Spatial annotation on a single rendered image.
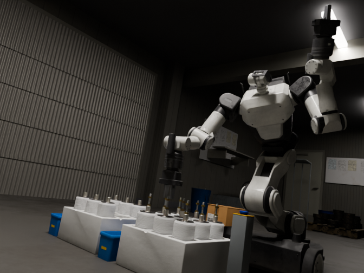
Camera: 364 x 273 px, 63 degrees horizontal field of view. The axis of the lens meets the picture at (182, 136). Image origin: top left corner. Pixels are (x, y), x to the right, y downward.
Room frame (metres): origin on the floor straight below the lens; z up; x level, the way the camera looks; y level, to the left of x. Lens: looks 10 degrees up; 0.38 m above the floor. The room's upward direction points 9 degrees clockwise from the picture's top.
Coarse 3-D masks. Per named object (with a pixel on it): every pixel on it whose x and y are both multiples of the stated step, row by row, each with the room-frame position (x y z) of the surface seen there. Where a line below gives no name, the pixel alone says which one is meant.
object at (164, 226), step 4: (156, 216) 1.37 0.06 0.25; (156, 220) 1.36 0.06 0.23; (160, 220) 1.35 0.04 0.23; (164, 220) 1.34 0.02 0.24; (168, 220) 1.35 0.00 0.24; (172, 220) 1.36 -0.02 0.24; (156, 224) 1.36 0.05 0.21; (160, 224) 1.35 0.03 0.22; (164, 224) 1.34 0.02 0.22; (168, 224) 1.35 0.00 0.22; (172, 224) 1.36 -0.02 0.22; (156, 228) 1.36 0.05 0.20; (160, 228) 1.34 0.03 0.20; (164, 228) 1.34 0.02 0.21; (168, 228) 1.35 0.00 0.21; (172, 228) 1.37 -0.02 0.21; (156, 232) 1.35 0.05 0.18; (160, 232) 1.34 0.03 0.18; (164, 232) 1.34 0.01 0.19; (168, 232) 1.35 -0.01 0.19
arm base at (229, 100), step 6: (222, 96) 1.62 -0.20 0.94; (228, 96) 1.62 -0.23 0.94; (234, 96) 1.61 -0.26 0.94; (222, 102) 1.61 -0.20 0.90; (228, 102) 1.60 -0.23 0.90; (234, 102) 1.60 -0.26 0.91; (228, 108) 1.60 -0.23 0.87; (234, 108) 1.59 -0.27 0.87; (234, 114) 1.63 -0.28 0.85; (228, 120) 1.73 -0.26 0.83
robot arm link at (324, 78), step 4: (332, 64) 1.22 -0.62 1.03; (332, 68) 1.22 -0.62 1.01; (332, 72) 1.23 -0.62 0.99; (320, 76) 1.28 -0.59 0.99; (324, 76) 1.26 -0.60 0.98; (328, 76) 1.25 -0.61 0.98; (332, 76) 1.23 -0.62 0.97; (324, 80) 1.26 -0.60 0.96; (328, 80) 1.24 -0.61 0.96; (332, 80) 1.22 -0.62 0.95; (320, 84) 1.22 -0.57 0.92; (324, 84) 1.21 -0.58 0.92; (328, 84) 1.21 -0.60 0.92; (332, 84) 1.22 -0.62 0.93; (316, 88) 1.25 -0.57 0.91; (320, 88) 1.22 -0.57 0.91
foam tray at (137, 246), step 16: (128, 224) 1.48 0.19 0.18; (128, 240) 1.42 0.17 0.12; (144, 240) 1.35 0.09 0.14; (160, 240) 1.29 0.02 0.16; (176, 240) 1.24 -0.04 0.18; (208, 240) 1.35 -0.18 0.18; (224, 240) 1.43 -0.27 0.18; (128, 256) 1.41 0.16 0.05; (144, 256) 1.34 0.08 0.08; (160, 256) 1.28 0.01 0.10; (176, 256) 1.23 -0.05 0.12; (192, 256) 1.25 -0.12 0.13; (208, 256) 1.34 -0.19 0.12; (224, 256) 1.44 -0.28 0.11; (144, 272) 1.33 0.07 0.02; (160, 272) 1.27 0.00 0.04; (176, 272) 1.22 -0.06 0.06; (192, 272) 1.26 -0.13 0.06; (208, 272) 1.36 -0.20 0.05; (224, 272) 1.45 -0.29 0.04
